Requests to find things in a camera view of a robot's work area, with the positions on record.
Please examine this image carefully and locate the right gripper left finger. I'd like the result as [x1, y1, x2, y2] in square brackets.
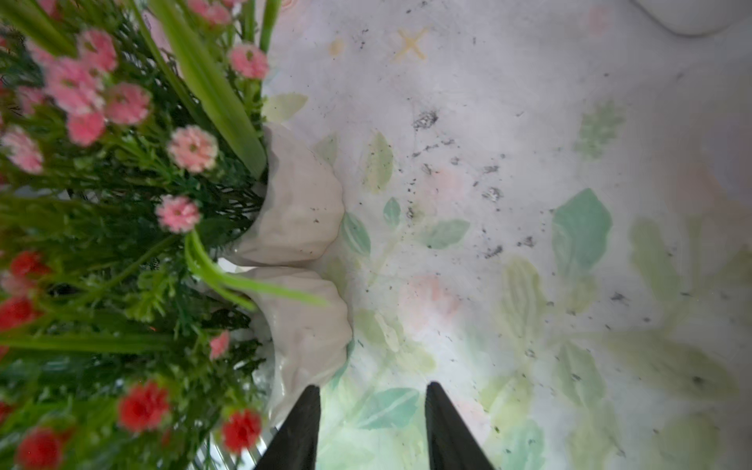
[255, 385, 321, 470]

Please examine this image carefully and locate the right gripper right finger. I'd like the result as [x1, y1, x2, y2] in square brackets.
[424, 382, 494, 470]

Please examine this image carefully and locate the pink red potted gypsophila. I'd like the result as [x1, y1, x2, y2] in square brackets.
[1, 232, 352, 469]

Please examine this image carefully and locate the blue lid storage box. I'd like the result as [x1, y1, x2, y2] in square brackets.
[634, 0, 751, 37]

